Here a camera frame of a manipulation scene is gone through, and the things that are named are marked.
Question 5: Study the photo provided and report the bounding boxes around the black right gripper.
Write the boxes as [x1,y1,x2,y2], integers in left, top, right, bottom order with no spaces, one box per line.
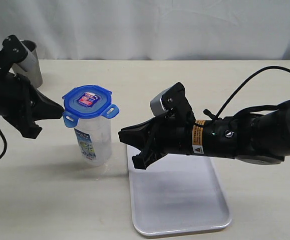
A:
[118,117,205,170]

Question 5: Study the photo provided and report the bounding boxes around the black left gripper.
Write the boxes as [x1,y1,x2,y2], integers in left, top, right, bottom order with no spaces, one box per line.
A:
[0,72,64,139]

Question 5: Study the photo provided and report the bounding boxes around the clear tall plastic container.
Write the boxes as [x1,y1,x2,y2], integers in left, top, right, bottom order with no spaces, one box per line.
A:
[74,116,112,167]

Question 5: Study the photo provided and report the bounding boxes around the blue plastic lid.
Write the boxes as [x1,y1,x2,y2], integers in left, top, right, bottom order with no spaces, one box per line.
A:
[62,85,120,128]

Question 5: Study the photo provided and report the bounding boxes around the stainless steel cup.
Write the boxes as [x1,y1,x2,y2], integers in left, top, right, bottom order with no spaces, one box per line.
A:
[12,39,43,89]

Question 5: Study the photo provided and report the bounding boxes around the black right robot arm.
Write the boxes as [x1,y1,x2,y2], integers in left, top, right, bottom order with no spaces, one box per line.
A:
[118,97,290,170]

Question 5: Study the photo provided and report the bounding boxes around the white rectangular plastic tray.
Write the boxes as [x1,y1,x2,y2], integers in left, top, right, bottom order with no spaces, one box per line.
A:
[126,146,232,238]

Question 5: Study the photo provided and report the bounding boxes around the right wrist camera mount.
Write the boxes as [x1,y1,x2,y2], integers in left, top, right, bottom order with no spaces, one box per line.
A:
[150,82,195,123]

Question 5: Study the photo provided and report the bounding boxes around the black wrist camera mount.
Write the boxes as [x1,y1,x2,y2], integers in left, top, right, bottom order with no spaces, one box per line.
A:
[0,34,32,72]

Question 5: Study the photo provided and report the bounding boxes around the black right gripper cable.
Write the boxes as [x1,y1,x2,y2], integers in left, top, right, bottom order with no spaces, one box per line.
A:
[203,65,290,121]

